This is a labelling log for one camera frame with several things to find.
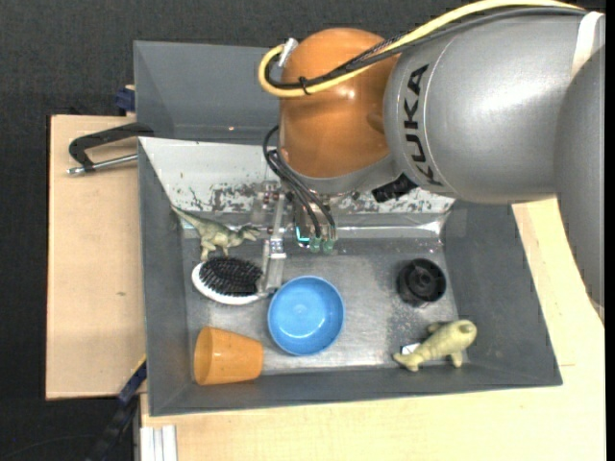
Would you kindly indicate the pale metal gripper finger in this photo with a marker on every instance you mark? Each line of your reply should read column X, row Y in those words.
column 276, row 267
column 265, row 264

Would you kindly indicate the black and white hairbrush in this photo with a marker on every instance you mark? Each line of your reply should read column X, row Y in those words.
column 230, row 276

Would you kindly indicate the green toy dinosaur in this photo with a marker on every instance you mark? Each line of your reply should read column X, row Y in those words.
column 218, row 234

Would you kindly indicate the blue bowl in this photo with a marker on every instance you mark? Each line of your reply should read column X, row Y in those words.
column 305, row 316

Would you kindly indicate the orange cup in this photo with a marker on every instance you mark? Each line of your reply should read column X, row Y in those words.
column 228, row 357

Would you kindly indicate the grey metal bin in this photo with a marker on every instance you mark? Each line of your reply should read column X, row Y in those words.
column 365, row 315

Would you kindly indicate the black round ribbed cap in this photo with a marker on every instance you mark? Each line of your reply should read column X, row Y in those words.
column 421, row 281

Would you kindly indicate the brown cardboard board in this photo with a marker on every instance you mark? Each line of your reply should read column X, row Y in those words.
column 93, row 257

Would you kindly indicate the pale green toy fish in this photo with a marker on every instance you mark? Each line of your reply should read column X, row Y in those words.
column 444, row 341

